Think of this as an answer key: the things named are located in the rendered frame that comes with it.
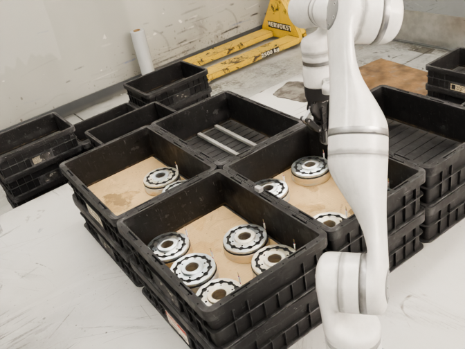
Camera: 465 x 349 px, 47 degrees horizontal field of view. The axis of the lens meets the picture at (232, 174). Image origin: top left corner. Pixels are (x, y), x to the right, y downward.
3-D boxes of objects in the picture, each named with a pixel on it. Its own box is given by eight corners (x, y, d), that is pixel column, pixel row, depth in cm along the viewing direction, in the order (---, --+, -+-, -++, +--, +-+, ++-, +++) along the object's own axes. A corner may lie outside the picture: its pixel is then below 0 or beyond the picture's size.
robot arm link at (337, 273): (308, 278, 78) (319, 359, 86) (376, 282, 75) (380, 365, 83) (318, 238, 85) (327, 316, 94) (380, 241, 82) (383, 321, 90)
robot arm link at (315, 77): (328, 96, 115) (326, 69, 112) (294, 86, 123) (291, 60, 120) (358, 82, 119) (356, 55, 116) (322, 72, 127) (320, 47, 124)
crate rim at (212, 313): (331, 244, 106) (331, 234, 105) (208, 325, 94) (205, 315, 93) (221, 174, 136) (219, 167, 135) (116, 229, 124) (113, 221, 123)
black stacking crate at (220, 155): (311, 158, 154) (306, 123, 148) (228, 204, 141) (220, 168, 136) (232, 121, 183) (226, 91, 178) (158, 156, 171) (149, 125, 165)
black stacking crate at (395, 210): (427, 213, 124) (427, 172, 118) (335, 278, 112) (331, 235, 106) (311, 158, 154) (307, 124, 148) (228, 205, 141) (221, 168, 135)
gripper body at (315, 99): (322, 70, 127) (324, 106, 132) (295, 82, 123) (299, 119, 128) (344, 76, 121) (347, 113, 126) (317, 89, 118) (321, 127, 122)
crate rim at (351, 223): (429, 179, 119) (429, 170, 118) (331, 244, 106) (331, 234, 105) (308, 129, 149) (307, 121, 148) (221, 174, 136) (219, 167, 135)
